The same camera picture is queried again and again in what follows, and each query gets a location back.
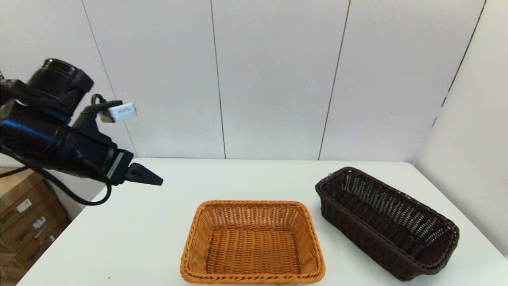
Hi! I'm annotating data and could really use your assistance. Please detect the orange wicker basket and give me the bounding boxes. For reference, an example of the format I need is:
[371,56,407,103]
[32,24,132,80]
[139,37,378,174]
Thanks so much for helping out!
[180,200,326,285]

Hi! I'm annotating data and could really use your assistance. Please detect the dark brown wicker basket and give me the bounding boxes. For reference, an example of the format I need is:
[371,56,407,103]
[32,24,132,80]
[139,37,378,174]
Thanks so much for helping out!
[315,167,460,282]

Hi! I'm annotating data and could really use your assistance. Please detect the brown cardboard box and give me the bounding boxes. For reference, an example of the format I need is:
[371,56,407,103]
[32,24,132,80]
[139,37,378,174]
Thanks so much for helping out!
[0,220,72,274]
[0,250,28,286]
[0,201,66,255]
[0,167,56,235]

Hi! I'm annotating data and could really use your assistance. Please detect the black labelled wrist camera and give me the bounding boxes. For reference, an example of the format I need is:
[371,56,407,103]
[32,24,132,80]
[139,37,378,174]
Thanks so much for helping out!
[79,102,138,131]

